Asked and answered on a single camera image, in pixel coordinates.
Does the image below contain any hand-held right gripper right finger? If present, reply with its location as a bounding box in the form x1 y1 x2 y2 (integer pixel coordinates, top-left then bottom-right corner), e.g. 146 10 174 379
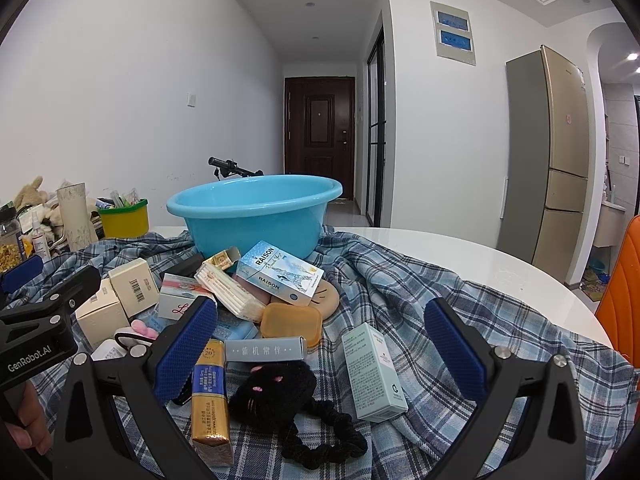
424 297 588 480

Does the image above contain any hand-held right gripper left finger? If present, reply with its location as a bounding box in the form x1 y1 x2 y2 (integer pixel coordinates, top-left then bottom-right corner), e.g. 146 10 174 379
52 296 221 480

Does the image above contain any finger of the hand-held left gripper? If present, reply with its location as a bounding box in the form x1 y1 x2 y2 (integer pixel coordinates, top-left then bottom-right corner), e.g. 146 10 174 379
0 255 45 294
14 265 103 312

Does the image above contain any cream cardboard box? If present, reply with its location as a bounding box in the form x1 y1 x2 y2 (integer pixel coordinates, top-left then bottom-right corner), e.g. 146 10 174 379
75 277 132 351
107 257 161 318

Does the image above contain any pink white plush hair tie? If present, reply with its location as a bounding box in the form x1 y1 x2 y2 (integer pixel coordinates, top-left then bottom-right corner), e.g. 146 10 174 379
92 320 161 362

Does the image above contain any black cat plush scrunchie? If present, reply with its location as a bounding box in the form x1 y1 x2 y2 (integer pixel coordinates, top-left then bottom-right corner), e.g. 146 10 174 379
229 360 368 458

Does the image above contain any blue plastic basin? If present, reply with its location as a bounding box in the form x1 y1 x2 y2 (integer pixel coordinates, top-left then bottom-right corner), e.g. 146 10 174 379
166 175 342 261

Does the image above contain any beige speckled container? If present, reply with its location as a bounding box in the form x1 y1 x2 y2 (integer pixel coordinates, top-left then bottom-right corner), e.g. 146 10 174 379
56 181 99 252

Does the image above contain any person's left hand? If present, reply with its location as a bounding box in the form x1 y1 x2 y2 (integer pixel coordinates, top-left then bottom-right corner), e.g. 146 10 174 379
4 382 54 457

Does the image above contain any glass jar black lid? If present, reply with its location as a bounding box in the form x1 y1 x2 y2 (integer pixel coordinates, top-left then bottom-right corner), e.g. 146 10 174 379
0 207 26 271

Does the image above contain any white spray bottle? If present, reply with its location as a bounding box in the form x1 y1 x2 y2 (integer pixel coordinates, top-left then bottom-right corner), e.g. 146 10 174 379
30 210 51 261

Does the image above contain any light blue wipes pack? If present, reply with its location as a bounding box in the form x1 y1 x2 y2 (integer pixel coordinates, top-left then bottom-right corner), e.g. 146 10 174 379
212 307 260 345
135 307 162 333

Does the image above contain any white box red script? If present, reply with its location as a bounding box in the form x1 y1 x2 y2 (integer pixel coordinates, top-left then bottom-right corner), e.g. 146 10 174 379
157 273 217 321

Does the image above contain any gold blue striped box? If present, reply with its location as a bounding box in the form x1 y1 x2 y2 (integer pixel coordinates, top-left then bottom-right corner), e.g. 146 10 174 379
191 339 236 467

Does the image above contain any blue plaid cloth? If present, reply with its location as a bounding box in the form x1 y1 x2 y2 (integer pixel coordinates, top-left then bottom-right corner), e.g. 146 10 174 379
0 225 640 480

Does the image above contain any striped tissue pack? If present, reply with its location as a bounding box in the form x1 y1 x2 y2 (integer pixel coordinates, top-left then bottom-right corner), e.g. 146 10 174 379
194 260 268 323

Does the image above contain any beige plush toy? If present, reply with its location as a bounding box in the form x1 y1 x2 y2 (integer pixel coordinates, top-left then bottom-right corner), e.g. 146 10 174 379
12 176 56 221

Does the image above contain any yellow bin green rim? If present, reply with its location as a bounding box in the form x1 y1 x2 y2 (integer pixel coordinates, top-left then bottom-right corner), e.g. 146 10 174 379
97 199 150 240

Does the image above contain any grey-blue slim box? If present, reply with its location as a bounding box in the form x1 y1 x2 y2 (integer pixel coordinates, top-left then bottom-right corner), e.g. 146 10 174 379
224 336 307 364

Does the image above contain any mint green tall box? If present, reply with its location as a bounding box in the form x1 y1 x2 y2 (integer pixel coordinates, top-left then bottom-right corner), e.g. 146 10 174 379
341 322 408 423

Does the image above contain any flat black box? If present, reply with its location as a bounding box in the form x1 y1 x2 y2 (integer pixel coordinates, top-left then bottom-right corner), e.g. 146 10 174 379
172 255 206 278

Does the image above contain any mauve pink box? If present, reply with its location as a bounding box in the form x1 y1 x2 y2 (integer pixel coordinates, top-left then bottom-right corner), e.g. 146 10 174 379
235 277 271 311

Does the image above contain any bundle of small packets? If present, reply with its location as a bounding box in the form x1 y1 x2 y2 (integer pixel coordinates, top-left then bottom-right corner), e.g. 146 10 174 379
102 187 143 209

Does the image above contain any gold foil packet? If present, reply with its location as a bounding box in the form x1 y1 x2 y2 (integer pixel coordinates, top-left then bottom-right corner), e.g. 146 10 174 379
202 247 242 273

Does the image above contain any orange translucent soap case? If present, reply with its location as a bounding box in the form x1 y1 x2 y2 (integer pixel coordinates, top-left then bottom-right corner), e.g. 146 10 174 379
260 302 323 349

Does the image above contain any blue box tower print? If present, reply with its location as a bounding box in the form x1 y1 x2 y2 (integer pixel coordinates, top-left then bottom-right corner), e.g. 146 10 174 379
235 240 326 307

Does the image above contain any tan round cat-face pad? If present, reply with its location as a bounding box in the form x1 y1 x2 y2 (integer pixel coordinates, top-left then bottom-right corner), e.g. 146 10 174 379
305 279 341 318

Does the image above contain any orange chair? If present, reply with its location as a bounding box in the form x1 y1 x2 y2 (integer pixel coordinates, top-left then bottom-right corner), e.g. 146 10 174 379
595 214 640 351

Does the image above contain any white cabinet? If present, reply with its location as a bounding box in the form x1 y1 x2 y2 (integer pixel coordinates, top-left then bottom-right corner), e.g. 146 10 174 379
592 200 626 248

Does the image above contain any gold refrigerator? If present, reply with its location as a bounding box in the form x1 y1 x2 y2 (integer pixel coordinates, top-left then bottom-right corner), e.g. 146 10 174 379
497 45 593 273

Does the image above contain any black framed glass door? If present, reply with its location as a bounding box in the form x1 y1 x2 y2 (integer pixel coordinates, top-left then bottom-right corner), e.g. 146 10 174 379
365 25 388 228

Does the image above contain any brown entrance door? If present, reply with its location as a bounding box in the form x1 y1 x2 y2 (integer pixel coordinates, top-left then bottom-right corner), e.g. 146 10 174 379
284 76 356 201

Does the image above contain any grey wall panel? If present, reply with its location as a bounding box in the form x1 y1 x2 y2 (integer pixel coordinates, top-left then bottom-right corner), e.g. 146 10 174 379
430 1 477 66

